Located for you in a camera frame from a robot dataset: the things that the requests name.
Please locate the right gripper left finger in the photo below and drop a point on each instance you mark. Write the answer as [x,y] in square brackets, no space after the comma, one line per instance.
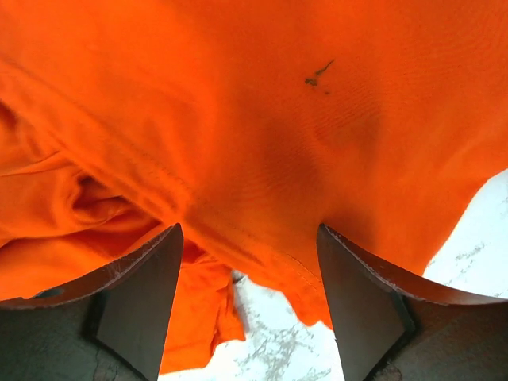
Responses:
[110,324]

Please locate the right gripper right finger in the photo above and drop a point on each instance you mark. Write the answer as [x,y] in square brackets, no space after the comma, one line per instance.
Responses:
[391,324]

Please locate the orange t shirt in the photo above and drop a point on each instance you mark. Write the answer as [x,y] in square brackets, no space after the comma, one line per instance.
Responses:
[249,123]

